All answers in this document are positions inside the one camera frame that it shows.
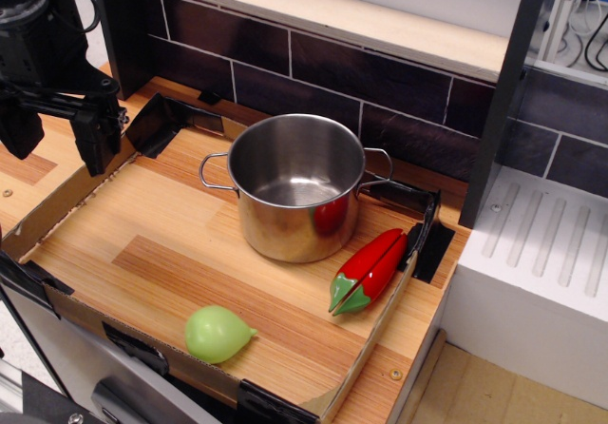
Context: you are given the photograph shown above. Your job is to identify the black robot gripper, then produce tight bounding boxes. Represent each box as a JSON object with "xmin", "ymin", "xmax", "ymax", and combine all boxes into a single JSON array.
[{"xmin": 1, "ymin": 0, "xmax": 124, "ymax": 177}]

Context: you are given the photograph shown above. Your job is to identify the stainless steel pot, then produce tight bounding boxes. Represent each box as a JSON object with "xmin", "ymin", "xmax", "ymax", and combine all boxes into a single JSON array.
[{"xmin": 222, "ymin": 114, "xmax": 369, "ymax": 263}]

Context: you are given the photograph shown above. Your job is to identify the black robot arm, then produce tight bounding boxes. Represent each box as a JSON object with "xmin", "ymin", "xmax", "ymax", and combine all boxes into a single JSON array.
[{"xmin": 1, "ymin": 0, "xmax": 128, "ymax": 176}]

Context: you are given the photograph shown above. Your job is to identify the cardboard fence with black tape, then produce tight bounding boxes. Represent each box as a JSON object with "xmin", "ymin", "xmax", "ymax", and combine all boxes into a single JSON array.
[{"xmin": 1, "ymin": 105, "xmax": 465, "ymax": 423}]

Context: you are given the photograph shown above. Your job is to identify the green toy pear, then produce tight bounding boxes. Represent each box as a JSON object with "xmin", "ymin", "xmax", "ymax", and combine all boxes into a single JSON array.
[{"xmin": 184, "ymin": 305, "xmax": 257, "ymax": 364}]

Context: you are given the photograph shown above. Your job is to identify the red toy chili pepper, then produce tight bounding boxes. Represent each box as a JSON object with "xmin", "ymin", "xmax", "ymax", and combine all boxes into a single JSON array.
[{"xmin": 329, "ymin": 228, "xmax": 408, "ymax": 317}]

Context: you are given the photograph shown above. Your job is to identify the light wooden shelf board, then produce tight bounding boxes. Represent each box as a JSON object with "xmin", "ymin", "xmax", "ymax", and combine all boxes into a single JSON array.
[{"xmin": 199, "ymin": 0, "xmax": 508, "ymax": 83}]

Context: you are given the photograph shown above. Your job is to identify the white toy sink drainboard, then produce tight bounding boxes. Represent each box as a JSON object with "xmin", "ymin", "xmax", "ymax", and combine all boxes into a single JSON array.
[{"xmin": 441, "ymin": 167, "xmax": 607, "ymax": 407}]

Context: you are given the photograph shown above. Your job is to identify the dark grey shelf post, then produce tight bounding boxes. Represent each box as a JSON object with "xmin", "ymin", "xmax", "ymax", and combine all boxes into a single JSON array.
[{"xmin": 459, "ymin": 0, "xmax": 543, "ymax": 228}]

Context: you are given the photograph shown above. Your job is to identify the black cables in background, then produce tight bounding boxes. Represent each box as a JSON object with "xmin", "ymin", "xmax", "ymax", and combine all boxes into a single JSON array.
[{"xmin": 555, "ymin": 0, "xmax": 608, "ymax": 73}]

